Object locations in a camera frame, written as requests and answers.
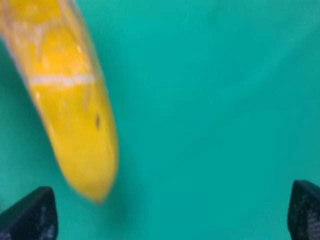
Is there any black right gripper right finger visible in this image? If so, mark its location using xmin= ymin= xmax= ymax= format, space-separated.
xmin=287 ymin=180 xmax=320 ymax=240

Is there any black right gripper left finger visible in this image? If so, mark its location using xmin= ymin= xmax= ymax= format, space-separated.
xmin=0 ymin=186 xmax=59 ymax=240

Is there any yellow banana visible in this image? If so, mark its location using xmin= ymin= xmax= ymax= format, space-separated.
xmin=0 ymin=0 xmax=119 ymax=204

